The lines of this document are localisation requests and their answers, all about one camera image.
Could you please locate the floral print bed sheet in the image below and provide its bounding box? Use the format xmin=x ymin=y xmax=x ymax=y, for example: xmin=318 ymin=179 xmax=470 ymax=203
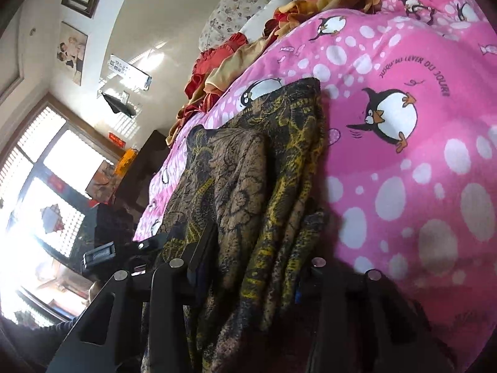
xmin=199 ymin=0 xmax=271 ymax=51

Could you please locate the dark wooden cabinet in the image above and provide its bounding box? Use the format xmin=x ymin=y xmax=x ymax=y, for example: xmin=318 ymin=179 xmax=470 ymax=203
xmin=73 ymin=130 xmax=169 ymax=261

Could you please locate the white pillow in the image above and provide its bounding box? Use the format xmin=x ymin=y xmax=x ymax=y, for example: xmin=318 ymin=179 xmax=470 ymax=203
xmin=240 ymin=0 xmax=297 ymax=43

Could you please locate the red paper strip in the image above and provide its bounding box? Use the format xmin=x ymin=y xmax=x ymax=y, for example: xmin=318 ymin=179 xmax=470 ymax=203
xmin=108 ymin=132 xmax=126 ymax=149

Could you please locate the dark paisley patterned garment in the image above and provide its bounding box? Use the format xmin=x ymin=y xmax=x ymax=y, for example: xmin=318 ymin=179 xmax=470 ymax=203
xmin=156 ymin=77 xmax=325 ymax=372

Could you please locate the picture leaning at window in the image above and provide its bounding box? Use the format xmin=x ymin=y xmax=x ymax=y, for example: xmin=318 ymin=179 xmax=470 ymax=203
xmin=85 ymin=160 xmax=121 ymax=203

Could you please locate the person's left hand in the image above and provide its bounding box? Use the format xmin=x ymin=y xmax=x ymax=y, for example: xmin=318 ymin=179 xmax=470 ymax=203
xmin=87 ymin=280 xmax=103 ymax=306

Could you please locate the wall portrait poster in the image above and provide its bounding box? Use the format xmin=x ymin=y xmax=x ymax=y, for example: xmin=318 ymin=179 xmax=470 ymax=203
xmin=56 ymin=22 xmax=88 ymax=86

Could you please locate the pink penguin print blanket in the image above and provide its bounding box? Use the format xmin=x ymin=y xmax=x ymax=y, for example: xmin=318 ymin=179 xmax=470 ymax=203
xmin=135 ymin=0 xmax=496 ymax=371

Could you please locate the red and gold quilt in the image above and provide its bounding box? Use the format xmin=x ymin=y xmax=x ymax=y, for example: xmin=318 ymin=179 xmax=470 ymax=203
xmin=166 ymin=0 xmax=381 ymax=146

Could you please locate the orange object on cabinet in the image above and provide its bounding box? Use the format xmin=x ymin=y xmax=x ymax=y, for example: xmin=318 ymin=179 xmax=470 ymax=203
xmin=114 ymin=148 xmax=139 ymax=178

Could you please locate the window with wooden frame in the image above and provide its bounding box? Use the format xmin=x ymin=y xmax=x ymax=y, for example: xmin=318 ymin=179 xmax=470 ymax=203
xmin=1 ymin=94 xmax=122 ymax=327

